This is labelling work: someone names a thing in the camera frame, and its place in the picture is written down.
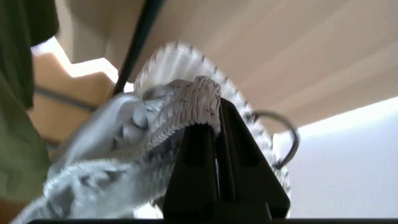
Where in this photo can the pale blue shirt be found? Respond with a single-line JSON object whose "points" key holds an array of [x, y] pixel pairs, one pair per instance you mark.
{"points": [[124, 130]]}

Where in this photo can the green garment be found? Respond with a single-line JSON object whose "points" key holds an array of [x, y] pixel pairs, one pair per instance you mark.
{"points": [[18, 140]]}

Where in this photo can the black clothes rack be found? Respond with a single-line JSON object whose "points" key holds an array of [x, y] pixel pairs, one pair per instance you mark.
{"points": [[140, 34]]}

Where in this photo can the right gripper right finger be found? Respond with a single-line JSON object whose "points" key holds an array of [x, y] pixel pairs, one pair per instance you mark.
{"points": [[252, 180]]}

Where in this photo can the white laundry basket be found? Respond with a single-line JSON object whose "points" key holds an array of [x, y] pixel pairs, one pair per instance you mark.
{"points": [[177, 62]]}

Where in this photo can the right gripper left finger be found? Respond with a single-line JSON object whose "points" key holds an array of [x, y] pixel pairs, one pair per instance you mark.
{"points": [[192, 174]]}

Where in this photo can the white curtain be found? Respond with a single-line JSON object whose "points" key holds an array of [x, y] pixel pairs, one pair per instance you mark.
{"points": [[280, 46]]}

